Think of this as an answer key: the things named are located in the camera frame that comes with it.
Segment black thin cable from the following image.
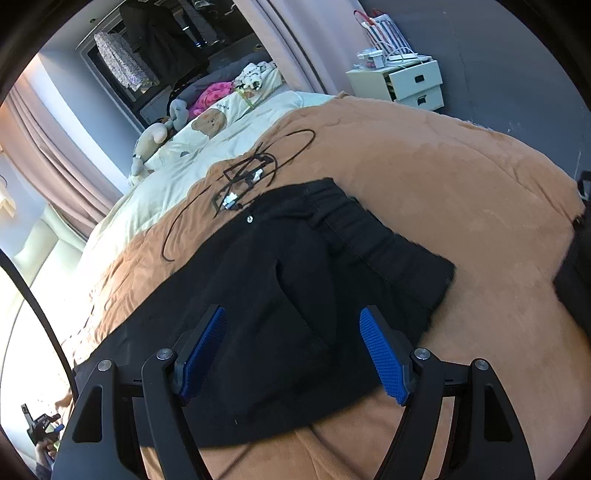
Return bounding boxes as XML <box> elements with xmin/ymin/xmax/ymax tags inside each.
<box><xmin>0</xmin><ymin>248</ymin><xmax>80</xmax><ymax>398</ymax></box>

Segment hanging black clothes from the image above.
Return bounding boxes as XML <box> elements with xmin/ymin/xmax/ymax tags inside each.
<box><xmin>118</xmin><ymin>1</ymin><xmax>259</xmax><ymax>87</ymax></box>

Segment white bedside drawer cabinet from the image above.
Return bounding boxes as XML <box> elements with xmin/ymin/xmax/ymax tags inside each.
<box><xmin>346</xmin><ymin>57</ymin><xmax>445</xmax><ymax>111</ymax></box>

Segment pink curtain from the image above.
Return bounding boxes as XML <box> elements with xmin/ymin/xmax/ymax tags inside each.
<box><xmin>1</xmin><ymin>78</ymin><xmax>121</xmax><ymax>238</ymax></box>

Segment beige plush toy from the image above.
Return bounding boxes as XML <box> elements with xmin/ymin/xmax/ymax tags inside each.
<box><xmin>130</xmin><ymin>122</ymin><xmax>168</xmax><ymax>177</ymax></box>

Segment black cable with connectors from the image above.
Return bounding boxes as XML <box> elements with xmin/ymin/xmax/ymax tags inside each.
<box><xmin>161</xmin><ymin>128</ymin><xmax>317</xmax><ymax>263</ymax></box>

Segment black pants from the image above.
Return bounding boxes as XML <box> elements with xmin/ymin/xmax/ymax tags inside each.
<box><xmin>75</xmin><ymin>179</ymin><xmax>455</xmax><ymax>448</ymax></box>

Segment white patterned garment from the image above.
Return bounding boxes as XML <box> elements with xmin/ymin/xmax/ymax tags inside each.
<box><xmin>232</xmin><ymin>61</ymin><xmax>283</xmax><ymax>102</ymax></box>

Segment brown fleece blanket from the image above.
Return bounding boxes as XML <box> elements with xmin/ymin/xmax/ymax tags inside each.
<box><xmin>64</xmin><ymin>97</ymin><xmax>590</xmax><ymax>479</ymax></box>

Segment hanging floral garment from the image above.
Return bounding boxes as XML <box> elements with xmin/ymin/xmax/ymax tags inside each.
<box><xmin>93</xmin><ymin>32</ymin><xmax>159</xmax><ymax>93</ymax></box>

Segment grey plush elephant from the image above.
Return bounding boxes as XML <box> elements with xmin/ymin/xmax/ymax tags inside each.
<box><xmin>162</xmin><ymin>99</ymin><xmax>189</xmax><ymax>132</ymax></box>

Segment cream bear print duvet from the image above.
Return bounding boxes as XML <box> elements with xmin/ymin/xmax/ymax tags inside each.
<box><xmin>85</xmin><ymin>89</ymin><xmax>336</xmax><ymax>259</ymax></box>

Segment pink garment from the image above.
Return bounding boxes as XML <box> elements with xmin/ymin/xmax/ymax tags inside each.
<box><xmin>188</xmin><ymin>82</ymin><xmax>233</xmax><ymax>118</ymax></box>

